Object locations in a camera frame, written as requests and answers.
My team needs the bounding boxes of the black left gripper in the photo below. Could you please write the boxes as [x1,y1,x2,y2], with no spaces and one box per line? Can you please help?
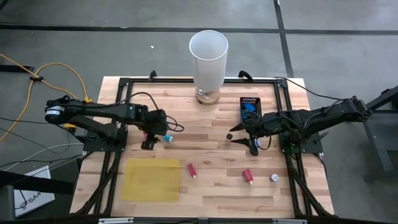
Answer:
[141,108,171,151]

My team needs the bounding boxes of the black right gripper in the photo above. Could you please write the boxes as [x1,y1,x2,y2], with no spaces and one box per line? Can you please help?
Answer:
[229,113,272,156]

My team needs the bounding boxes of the black mesh basket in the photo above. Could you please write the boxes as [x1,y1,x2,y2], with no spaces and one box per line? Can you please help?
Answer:
[239,96,262,125]

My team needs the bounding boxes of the yellow plastic tray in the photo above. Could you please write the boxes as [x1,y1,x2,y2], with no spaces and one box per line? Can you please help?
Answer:
[120,158,181,202]

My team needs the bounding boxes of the white shade wooden table lamp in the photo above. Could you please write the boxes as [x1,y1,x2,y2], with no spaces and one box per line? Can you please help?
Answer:
[188,29,229,106]

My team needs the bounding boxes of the black metal stand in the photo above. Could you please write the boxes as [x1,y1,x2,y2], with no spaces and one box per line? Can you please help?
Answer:
[363,85,398,183]

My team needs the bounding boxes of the white printed box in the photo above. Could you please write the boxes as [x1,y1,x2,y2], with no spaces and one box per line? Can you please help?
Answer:
[14,166,56,218]

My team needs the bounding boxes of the black flat floor bar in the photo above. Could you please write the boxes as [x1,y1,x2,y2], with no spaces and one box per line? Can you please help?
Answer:
[0,64,35,73]

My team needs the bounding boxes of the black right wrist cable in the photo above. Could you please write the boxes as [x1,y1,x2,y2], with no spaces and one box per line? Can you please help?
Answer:
[241,108,273,151]

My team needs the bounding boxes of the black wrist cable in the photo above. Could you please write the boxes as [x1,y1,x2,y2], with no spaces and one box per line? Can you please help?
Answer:
[123,91,185,133]
[241,108,273,151]

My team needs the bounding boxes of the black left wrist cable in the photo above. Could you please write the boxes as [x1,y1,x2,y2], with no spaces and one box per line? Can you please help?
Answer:
[123,91,185,133]

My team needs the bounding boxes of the black metal table frame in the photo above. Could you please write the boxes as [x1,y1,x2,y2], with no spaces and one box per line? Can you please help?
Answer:
[70,76,335,218]

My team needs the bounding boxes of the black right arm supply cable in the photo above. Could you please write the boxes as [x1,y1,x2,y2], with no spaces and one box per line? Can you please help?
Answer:
[275,76,352,104]

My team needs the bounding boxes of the yellow extension cable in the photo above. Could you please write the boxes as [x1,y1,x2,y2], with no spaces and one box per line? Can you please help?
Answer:
[0,76,78,142]
[0,52,93,103]

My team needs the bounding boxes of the silver metal bracket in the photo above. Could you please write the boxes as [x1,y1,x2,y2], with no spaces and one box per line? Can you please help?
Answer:
[272,218,308,224]
[98,217,134,224]

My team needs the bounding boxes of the white floor cable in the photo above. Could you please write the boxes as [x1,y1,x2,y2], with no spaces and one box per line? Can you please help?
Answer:
[2,142,85,172]

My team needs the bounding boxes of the black floor cable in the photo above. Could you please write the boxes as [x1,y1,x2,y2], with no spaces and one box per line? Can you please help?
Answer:
[0,115,50,125]

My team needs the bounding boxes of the black strap bar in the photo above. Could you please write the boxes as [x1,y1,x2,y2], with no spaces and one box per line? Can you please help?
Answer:
[0,170,75,196]

